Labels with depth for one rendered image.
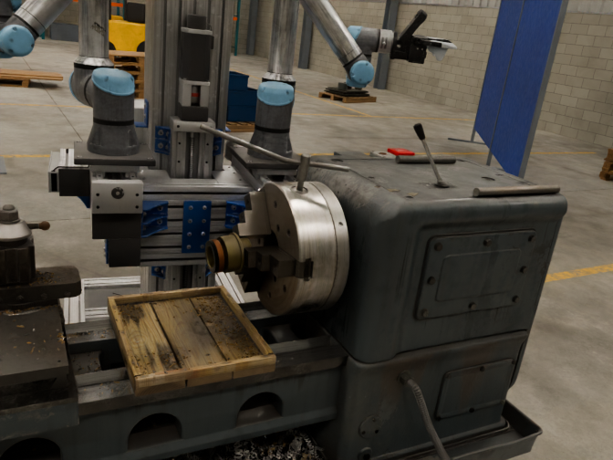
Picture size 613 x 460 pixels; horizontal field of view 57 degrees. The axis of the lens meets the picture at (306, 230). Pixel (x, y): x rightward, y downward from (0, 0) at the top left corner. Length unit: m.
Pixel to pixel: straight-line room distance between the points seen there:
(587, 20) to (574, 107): 1.68
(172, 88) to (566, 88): 11.80
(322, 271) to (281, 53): 0.94
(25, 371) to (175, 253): 0.87
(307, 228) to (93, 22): 0.97
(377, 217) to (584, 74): 11.96
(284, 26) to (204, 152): 0.49
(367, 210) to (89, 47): 1.01
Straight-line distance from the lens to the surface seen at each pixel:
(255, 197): 1.35
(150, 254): 1.88
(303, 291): 1.25
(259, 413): 1.42
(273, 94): 1.84
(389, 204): 1.24
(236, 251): 1.28
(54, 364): 1.13
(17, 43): 1.65
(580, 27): 13.32
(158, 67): 1.94
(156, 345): 1.33
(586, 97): 13.01
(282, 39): 1.97
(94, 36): 1.87
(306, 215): 1.23
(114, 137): 1.76
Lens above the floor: 1.59
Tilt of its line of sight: 20 degrees down
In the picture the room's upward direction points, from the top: 7 degrees clockwise
